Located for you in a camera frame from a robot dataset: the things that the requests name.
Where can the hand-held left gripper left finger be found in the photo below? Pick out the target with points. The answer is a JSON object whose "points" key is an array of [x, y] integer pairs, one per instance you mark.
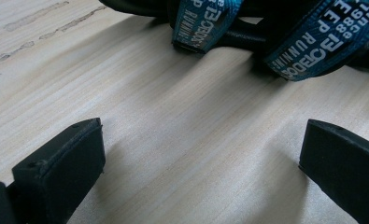
{"points": [[63, 168]]}

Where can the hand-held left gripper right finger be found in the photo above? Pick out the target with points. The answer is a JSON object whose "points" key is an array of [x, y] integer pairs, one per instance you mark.
{"points": [[344, 168]]}

